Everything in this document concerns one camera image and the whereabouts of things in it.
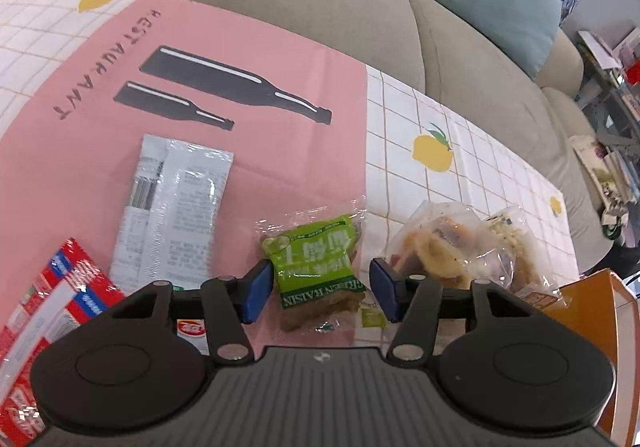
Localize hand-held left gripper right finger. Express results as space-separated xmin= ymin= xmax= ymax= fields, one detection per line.
xmin=369 ymin=257 xmax=538 ymax=362

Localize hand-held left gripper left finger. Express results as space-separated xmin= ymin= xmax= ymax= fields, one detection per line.
xmin=107 ymin=259 xmax=275 ymax=364

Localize green raisin packet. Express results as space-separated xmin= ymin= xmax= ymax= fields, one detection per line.
xmin=255 ymin=200 xmax=388 ymax=333

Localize clear bag of pastries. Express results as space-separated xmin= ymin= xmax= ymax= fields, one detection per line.
xmin=387 ymin=200 xmax=506 ymax=289

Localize white silver snack packet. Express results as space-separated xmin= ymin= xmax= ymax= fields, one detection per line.
xmin=109 ymin=134 xmax=235 ymax=355

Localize clear bag of noodle snack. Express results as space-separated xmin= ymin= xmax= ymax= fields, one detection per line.
xmin=480 ymin=204 xmax=562 ymax=310

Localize red snack packet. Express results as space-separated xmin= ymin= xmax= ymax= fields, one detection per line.
xmin=0 ymin=237 xmax=126 ymax=445

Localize pink lemon print tablecloth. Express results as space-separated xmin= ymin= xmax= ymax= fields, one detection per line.
xmin=0 ymin=0 xmax=581 ymax=363

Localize printed tote bag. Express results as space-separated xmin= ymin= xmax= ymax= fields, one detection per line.
xmin=567 ymin=134 xmax=638 ymax=228

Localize grey side shelf with magazines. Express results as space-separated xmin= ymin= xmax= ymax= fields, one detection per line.
xmin=575 ymin=27 xmax=640 ymax=148

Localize teal cushion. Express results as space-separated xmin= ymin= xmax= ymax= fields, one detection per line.
xmin=435 ymin=0 xmax=563 ymax=80

